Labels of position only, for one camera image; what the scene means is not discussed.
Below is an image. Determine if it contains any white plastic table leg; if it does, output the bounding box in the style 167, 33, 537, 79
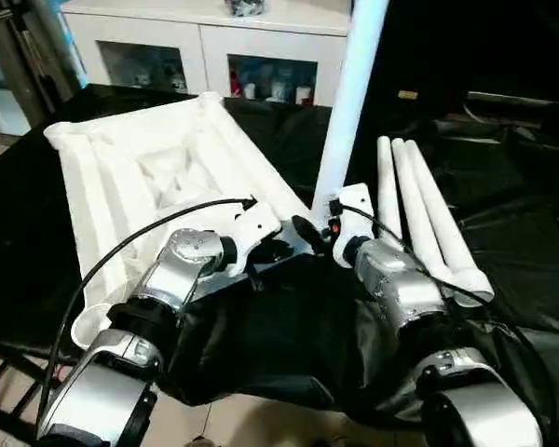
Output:
375, 135, 409, 248
390, 138, 456, 285
403, 140, 496, 309
308, 0, 393, 224

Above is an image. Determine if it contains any white plastic table top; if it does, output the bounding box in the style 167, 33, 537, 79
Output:
43, 91, 330, 350

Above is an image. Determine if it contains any black mat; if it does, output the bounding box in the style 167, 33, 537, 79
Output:
0, 83, 559, 447

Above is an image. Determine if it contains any dark cabinet with gold label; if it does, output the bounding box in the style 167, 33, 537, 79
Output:
344, 0, 471, 122

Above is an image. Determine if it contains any white glass door cabinet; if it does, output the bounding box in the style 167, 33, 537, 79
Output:
60, 0, 350, 108

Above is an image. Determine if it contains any blue white patterned jar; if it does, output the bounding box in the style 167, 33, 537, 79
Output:
223, 0, 267, 18

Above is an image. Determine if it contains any metal framed glass door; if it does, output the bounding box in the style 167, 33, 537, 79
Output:
0, 0, 88, 139

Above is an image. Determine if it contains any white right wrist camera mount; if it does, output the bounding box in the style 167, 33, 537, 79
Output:
328, 183, 378, 269

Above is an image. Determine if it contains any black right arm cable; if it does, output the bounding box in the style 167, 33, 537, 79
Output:
328, 197, 559, 447

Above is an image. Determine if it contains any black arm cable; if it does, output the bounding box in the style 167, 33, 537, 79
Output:
36, 195, 258, 429
328, 197, 559, 447

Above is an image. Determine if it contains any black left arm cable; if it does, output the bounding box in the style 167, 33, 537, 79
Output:
36, 195, 258, 429

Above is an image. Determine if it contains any black metal table frame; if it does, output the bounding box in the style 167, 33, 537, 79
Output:
0, 346, 64, 434

